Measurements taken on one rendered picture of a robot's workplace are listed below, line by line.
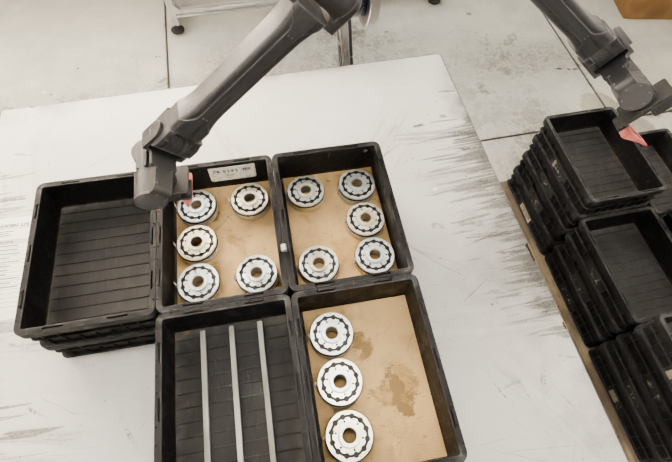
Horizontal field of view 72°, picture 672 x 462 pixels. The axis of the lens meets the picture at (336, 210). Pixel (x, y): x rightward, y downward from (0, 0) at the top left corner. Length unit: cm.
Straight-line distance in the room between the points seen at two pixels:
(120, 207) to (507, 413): 115
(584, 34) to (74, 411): 139
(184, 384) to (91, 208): 56
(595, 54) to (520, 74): 202
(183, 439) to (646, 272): 166
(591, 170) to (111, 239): 171
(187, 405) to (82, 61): 241
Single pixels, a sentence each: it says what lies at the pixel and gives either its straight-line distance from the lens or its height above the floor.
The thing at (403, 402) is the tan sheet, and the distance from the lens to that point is 115.
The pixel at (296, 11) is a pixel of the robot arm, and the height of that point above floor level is 152.
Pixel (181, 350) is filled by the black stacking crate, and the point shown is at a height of 83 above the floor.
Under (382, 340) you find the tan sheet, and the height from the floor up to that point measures 83.
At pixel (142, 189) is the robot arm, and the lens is 88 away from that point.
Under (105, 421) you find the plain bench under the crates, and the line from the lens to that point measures 136.
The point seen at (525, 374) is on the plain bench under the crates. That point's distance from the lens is 138.
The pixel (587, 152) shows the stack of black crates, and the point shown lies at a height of 49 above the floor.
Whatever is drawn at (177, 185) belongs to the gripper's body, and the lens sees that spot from 100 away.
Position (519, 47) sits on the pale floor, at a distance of 325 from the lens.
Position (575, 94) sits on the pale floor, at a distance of 310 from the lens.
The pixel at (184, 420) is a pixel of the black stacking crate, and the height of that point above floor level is 83.
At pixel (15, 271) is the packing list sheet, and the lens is 161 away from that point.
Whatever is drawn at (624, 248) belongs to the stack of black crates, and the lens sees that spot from 209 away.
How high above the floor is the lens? 195
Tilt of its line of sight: 60 degrees down
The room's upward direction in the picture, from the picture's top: 3 degrees clockwise
